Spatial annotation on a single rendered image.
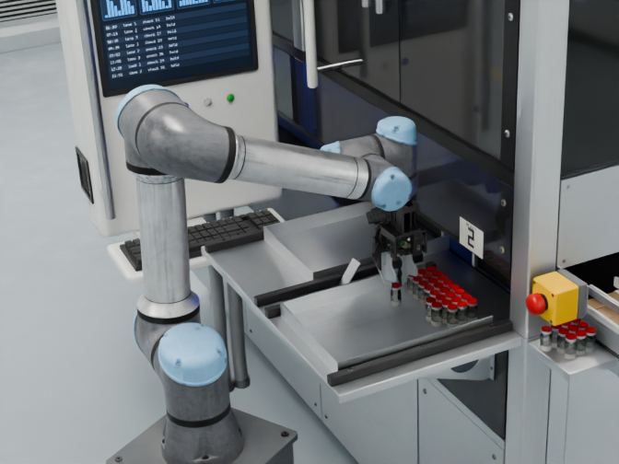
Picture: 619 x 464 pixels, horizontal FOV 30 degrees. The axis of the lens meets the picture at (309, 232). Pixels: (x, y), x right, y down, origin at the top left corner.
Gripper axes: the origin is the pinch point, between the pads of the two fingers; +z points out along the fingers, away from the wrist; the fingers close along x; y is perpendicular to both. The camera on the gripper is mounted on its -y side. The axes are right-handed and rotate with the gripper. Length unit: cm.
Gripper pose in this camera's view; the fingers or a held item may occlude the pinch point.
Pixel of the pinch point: (393, 280)
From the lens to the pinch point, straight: 236.9
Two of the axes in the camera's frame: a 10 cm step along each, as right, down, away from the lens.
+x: 9.0, -2.3, 3.7
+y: 4.3, 3.8, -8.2
